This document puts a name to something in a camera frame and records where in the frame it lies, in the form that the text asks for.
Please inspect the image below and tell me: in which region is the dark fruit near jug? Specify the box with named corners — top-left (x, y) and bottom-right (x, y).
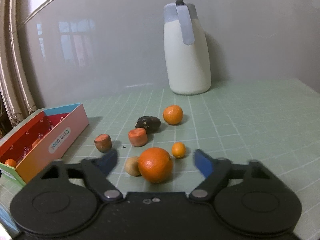
top-left (135, 116), bottom-right (161, 133)

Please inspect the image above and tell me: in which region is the green checked tablecloth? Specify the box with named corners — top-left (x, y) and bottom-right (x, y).
top-left (0, 78), bottom-right (320, 240)

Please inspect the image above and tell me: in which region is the beige curtain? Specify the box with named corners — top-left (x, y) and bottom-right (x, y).
top-left (1, 0), bottom-right (37, 127)

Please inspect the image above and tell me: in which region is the large orange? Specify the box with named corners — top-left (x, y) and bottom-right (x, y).
top-left (4, 159), bottom-right (17, 167)
top-left (138, 147), bottom-right (173, 184)

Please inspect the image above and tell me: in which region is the small orange near jug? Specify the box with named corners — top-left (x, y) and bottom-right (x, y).
top-left (163, 105), bottom-right (183, 125)

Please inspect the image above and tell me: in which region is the brown-orange carrot chunk left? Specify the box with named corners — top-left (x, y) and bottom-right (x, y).
top-left (94, 134), bottom-right (112, 153)

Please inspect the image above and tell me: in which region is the colourful cardboard box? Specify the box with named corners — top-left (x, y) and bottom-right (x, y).
top-left (1, 103), bottom-right (89, 186)

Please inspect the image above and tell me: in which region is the tiny kumquat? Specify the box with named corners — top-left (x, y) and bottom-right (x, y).
top-left (171, 142), bottom-right (186, 159)

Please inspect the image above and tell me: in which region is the small beige potato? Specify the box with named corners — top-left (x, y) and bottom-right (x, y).
top-left (124, 156), bottom-right (141, 177)

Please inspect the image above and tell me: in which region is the white thermos jug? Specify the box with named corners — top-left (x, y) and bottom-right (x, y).
top-left (163, 0), bottom-right (212, 95)

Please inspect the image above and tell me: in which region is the orange carrot chunk middle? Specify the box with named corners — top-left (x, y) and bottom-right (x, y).
top-left (128, 128), bottom-right (148, 147)

